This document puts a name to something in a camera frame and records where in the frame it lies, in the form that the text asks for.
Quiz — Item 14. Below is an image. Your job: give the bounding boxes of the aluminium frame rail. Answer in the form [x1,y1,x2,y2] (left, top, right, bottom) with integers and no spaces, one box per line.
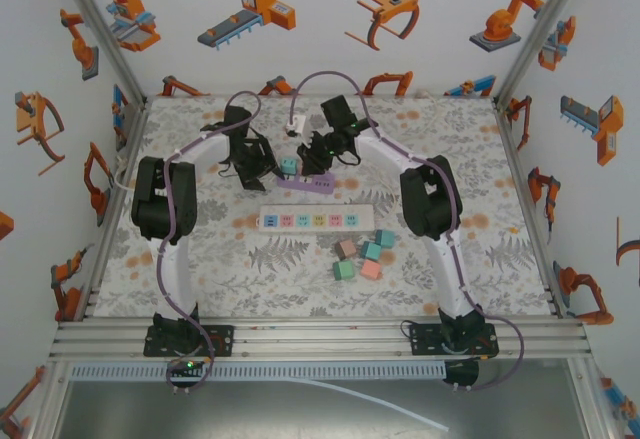
[48,316,595,361]

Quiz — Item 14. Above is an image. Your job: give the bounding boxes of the grey metal panel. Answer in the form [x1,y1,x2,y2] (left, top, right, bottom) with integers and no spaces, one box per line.
[52,379,589,439]

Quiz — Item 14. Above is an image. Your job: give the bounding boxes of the floral table mat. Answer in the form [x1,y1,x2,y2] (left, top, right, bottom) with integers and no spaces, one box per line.
[94,96,556,318]

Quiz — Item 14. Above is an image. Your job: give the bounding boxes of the white power strip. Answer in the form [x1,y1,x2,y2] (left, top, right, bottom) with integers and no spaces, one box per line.
[258,203,377,233]

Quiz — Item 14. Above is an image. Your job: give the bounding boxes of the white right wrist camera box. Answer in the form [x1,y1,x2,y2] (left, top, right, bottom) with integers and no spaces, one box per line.
[285,113,308,138]

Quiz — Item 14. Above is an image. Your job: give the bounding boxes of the aluminium frame leg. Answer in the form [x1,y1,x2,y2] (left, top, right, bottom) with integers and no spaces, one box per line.
[28,361,72,439]
[567,358,619,439]

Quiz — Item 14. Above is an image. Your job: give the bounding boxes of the salmon pink cube plug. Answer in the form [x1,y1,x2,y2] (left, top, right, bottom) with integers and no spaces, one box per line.
[359,258,385,282]

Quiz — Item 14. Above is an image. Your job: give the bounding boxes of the aluminium side rail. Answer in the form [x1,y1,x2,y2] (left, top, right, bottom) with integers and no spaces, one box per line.
[492,98,567,318]
[82,98,151,320]

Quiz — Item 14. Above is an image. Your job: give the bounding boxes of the black controller board with LED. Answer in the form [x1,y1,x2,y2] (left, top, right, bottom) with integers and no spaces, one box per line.
[166,356,211,395]

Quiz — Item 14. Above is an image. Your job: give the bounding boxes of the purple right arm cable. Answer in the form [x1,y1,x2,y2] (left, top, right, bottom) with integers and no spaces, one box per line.
[289,70,527,393]

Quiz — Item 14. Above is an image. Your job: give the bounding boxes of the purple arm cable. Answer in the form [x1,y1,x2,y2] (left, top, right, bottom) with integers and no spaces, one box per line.
[289,70,527,393]
[157,90,264,395]

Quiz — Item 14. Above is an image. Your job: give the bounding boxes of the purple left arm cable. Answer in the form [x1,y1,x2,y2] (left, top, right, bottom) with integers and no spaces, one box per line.
[157,90,264,395]

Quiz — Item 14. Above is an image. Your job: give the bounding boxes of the white plastic tube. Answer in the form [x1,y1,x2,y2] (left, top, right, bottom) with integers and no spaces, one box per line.
[294,377,451,433]

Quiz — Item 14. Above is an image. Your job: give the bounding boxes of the grey slotted cable duct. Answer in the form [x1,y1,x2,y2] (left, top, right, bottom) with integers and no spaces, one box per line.
[69,362,448,382]

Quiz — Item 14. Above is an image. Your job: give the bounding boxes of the purple power strip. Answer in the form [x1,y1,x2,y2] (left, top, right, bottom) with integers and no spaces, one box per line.
[276,171,336,196]

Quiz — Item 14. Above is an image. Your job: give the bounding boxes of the aluminium frame post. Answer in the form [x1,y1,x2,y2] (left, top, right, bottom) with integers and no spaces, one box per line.
[51,0,150,106]
[492,0,601,105]

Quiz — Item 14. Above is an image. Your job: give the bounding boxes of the black connector housing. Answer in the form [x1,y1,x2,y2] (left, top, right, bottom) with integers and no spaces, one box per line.
[442,358,481,391]

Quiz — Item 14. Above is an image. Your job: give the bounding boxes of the green cube plug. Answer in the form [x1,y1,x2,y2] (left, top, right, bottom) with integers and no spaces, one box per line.
[332,259,358,283]

